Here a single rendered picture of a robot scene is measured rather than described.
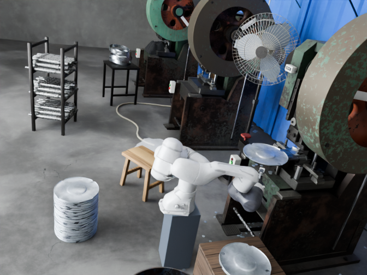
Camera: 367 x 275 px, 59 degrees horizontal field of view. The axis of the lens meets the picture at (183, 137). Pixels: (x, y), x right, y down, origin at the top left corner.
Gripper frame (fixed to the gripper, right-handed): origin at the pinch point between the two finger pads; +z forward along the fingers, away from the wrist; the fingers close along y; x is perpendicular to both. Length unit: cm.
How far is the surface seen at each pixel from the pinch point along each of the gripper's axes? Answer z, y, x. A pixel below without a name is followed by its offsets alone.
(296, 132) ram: 30.9, 17.2, -13.7
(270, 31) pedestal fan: 102, 68, 24
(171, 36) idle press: 276, 21, 174
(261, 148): 31.6, 0.3, 4.3
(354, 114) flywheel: 4, 45, -36
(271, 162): 14.4, 0.0, -4.0
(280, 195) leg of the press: 4.5, -14.6, -14.5
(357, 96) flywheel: -7, 56, -33
